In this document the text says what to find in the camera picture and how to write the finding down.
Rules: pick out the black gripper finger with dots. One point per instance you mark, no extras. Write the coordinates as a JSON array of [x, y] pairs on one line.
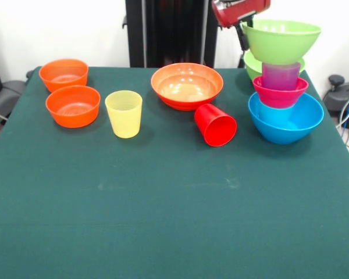
[[243, 36], [248, 21]]

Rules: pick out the yellow cup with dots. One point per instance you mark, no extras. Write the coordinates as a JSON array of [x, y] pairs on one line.
[[123, 119]]

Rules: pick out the small orange bowl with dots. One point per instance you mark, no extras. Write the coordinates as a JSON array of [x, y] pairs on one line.
[[61, 75], [72, 110]]

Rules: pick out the blue cup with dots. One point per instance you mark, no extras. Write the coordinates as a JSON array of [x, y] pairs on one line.
[[274, 114]]

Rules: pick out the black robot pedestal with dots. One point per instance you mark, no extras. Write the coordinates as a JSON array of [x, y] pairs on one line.
[[174, 29]]

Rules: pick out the green bowl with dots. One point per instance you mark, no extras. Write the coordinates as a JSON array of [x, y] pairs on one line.
[[282, 43], [251, 68]]

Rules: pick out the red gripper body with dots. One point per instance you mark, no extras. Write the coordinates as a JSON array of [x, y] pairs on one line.
[[238, 10]]

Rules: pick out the gray chair base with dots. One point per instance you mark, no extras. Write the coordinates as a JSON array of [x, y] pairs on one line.
[[5, 96]]

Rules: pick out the blue bowl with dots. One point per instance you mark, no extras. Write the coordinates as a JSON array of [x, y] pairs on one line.
[[285, 135]]

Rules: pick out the large orange bowl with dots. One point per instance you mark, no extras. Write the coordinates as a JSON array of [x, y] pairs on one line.
[[187, 84]]

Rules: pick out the pink bowl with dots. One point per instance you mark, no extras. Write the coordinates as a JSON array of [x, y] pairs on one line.
[[279, 98]]

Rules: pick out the red cup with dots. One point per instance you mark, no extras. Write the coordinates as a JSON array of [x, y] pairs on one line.
[[219, 130]]

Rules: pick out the purple cup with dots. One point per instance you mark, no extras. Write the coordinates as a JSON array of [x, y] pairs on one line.
[[280, 77]]

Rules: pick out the dark green table cloth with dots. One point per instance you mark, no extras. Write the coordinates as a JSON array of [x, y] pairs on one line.
[[174, 218]]

